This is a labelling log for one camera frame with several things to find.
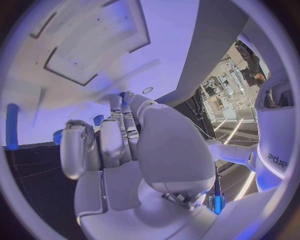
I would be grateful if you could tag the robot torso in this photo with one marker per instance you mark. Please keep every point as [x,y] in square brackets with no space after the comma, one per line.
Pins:
[272,135]

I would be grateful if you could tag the person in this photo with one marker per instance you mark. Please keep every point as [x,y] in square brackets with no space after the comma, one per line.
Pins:
[254,65]

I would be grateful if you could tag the long blue cylinder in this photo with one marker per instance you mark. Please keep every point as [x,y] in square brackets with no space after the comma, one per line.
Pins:
[12,125]

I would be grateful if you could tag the white task board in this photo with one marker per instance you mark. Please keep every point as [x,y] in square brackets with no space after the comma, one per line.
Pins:
[164,37]

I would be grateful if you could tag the blue gear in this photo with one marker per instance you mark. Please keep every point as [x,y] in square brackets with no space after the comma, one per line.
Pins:
[57,136]

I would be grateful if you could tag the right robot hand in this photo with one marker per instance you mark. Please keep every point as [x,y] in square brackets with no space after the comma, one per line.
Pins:
[173,150]

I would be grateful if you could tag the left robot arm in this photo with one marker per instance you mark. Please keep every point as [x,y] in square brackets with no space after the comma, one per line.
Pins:
[234,151]

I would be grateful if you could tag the blue block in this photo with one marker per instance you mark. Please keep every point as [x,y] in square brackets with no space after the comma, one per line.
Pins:
[98,120]

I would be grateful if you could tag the workshop rack with equipment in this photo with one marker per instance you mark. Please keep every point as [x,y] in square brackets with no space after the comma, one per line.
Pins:
[230,88]

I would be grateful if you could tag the glowing light bar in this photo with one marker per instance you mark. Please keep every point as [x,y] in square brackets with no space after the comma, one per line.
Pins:
[218,204]

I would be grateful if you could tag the blue peg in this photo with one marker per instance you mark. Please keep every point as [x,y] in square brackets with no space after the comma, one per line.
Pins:
[122,97]

